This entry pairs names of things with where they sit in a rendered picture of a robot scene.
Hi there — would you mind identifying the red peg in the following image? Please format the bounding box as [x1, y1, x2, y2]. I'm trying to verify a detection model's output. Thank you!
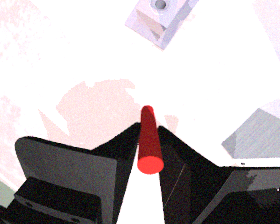
[137, 104, 164, 174]

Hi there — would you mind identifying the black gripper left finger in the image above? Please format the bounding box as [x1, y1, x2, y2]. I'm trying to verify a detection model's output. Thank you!
[14, 122, 141, 224]

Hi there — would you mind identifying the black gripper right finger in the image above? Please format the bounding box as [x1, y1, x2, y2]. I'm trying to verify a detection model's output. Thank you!
[157, 126, 280, 224]

